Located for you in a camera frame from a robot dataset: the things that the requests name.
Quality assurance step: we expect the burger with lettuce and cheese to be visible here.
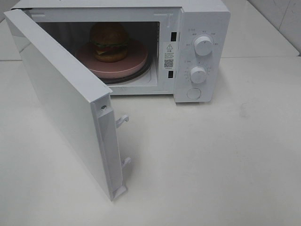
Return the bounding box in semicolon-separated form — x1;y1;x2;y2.
89;22;129;63

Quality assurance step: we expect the pink round plate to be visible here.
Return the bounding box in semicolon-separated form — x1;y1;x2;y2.
76;39;148;79

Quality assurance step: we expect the round white door button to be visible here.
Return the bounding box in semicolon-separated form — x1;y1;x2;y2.
187;88;201;100

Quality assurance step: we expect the white control knob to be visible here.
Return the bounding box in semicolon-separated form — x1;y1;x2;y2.
190;66;207;84
193;34;214;57

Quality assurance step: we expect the white microwave oven body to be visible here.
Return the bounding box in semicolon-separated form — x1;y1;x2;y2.
10;0;230;103

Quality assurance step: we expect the lower white control knob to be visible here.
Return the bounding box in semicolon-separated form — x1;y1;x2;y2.
190;66;207;84

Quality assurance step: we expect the white microwave door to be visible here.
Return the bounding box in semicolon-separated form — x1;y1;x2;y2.
5;9;131;200

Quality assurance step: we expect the glass microwave turntable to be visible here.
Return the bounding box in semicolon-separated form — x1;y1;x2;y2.
99;58;152;84

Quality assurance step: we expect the upper white control knob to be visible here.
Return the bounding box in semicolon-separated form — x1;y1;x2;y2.
193;34;214;57

